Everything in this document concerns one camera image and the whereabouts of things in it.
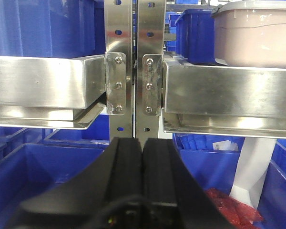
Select perforated steel upright post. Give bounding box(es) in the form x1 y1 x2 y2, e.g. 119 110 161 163
135 0 166 145

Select blue bin upper left shelf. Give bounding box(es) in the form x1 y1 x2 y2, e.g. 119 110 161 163
0 0 105 58

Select stainless right shelf beam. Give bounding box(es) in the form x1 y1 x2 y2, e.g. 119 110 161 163
162 56 286 139

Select red plastic bags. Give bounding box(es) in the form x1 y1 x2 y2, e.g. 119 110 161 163
205 188 264 229

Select blue bin upper shelf right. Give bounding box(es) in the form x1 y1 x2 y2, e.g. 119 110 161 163
175 8 216 65

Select stainless shelf beam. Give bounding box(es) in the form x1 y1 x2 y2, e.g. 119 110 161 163
0 55 106 129
162 56 286 139

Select blue bin shelf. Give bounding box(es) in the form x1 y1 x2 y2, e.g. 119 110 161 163
0 0 105 58
175 8 216 65

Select blue bin lower left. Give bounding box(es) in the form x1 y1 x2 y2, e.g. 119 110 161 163
0 144 103 229

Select pink bin with white lid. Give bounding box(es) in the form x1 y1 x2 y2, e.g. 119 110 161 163
212 0 286 68

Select stainless left shelf beam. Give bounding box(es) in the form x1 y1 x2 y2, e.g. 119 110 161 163
0 55 106 129

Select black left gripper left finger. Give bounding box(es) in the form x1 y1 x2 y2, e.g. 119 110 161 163
6 138 142 229

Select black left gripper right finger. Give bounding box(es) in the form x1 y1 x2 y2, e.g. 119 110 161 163
143 138 234 229

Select white paper strip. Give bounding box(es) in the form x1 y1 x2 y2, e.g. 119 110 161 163
230 137 277 209

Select blue bin with red bags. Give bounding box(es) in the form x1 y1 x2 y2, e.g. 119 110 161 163
173 134 286 229

